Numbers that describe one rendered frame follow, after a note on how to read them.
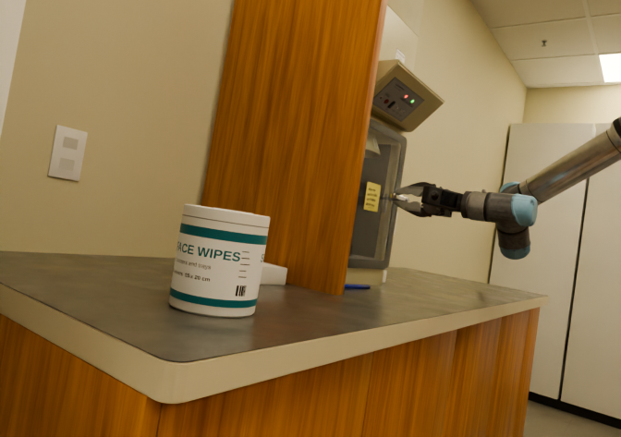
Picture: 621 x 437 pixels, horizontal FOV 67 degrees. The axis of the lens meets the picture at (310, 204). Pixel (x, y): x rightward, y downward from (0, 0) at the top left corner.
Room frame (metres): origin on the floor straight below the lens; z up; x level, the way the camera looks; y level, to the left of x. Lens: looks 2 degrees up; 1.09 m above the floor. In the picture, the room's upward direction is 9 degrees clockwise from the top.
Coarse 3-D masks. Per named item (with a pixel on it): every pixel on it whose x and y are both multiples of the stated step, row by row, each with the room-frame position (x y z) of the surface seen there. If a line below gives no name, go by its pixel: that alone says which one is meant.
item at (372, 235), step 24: (384, 144) 1.31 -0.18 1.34; (384, 168) 1.33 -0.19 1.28; (360, 192) 1.24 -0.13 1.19; (384, 192) 1.34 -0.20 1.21; (360, 216) 1.26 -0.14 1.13; (384, 216) 1.36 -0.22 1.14; (360, 240) 1.27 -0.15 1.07; (384, 240) 1.38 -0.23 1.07; (360, 264) 1.29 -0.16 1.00; (384, 264) 1.40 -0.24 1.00
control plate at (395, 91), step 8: (392, 80) 1.15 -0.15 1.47; (384, 88) 1.17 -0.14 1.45; (392, 88) 1.18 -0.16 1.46; (400, 88) 1.20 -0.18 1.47; (408, 88) 1.22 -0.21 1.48; (376, 96) 1.18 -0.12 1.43; (384, 96) 1.19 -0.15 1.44; (392, 96) 1.21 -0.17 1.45; (400, 96) 1.23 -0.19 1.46; (408, 96) 1.25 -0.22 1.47; (416, 96) 1.26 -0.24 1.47; (376, 104) 1.21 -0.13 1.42; (384, 104) 1.23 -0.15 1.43; (400, 104) 1.26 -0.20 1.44; (408, 104) 1.28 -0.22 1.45; (416, 104) 1.30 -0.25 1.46; (392, 112) 1.27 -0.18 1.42; (400, 112) 1.29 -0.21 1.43; (408, 112) 1.31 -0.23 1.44; (400, 120) 1.33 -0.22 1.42
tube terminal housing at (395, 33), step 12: (384, 24) 1.26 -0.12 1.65; (396, 24) 1.31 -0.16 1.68; (384, 36) 1.27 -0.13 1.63; (396, 36) 1.32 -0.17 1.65; (408, 36) 1.38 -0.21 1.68; (384, 48) 1.28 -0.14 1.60; (408, 48) 1.39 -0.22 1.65; (408, 60) 1.40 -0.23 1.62; (384, 120) 1.33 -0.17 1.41; (348, 276) 1.27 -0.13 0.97; (360, 276) 1.32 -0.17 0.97; (372, 276) 1.38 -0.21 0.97
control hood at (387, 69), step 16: (384, 64) 1.13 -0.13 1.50; (400, 64) 1.12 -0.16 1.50; (384, 80) 1.14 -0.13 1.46; (400, 80) 1.17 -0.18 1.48; (416, 80) 1.21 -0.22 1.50; (432, 96) 1.31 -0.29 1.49; (384, 112) 1.26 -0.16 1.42; (416, 112) 1.33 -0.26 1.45; (432, 112) 1.38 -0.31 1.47; (400, 128) 1.40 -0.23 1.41
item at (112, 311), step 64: (0, 256) 0.88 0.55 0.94; (64, 256) 1.01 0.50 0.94; (128, 256) 1.18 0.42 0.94; (64, 320) 0.56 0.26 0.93; (128, 320) 0.57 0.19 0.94; (192, 320) 0.62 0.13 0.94; (256, 320) 0.68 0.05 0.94; (320, 320) 0.75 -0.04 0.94; (384, 320) 0.84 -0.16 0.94; (448, 320) 1.05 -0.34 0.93; (128, 384) 0.48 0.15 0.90; (192, 384) 0.46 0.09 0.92
